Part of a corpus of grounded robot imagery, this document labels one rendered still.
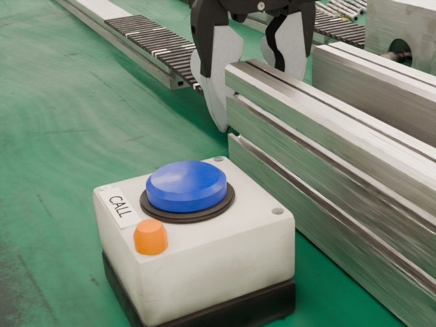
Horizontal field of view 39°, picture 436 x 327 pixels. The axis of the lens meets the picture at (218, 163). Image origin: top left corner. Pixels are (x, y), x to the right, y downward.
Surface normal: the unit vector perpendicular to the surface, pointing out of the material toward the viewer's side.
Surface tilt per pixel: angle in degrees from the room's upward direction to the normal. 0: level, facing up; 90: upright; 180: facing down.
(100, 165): 0
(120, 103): 0
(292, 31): 90
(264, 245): 90
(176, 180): 3
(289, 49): 90
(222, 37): 90
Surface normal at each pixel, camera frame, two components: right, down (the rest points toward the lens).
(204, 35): 0.43, 0.38
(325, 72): -0.90, 0.23
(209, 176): 0.00, -0.89
